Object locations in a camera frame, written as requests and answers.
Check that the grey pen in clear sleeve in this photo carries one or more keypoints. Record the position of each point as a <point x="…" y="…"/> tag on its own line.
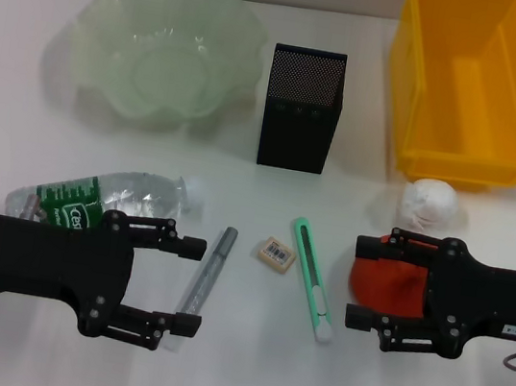
<point x="207" y="273"/>

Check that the white paper ball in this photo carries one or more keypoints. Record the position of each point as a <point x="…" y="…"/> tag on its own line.
<point x="429" y="201"/>

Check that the mint green utility knife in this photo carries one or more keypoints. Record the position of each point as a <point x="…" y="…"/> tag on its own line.
<point x="311" y="274"/>

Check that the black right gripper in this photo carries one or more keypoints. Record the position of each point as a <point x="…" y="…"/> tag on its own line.
<point x="474" y="303"/>

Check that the clear green-label water bottle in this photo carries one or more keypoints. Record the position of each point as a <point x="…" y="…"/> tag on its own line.
<point x="141" y="195"/>

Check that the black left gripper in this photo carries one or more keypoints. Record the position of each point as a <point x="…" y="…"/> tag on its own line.
<point x="53" y="264"/>

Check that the yellow plastic bin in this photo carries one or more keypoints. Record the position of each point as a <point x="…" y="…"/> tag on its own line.
<point x="469" y="113"/>

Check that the pale green wavy glass plate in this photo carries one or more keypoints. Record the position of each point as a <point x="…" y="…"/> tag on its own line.
<point x="161" y="57"/>

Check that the soft red-orange toy orange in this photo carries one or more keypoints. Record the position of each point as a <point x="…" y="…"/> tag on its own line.
<point x="385" y="285"/>

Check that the black mesh pen holder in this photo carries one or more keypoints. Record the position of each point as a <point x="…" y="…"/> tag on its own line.
<point x="297" y="126"/>

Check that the beige eraser with barcode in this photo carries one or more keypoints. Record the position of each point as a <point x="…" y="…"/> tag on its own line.
<point x="276" y="254"/>

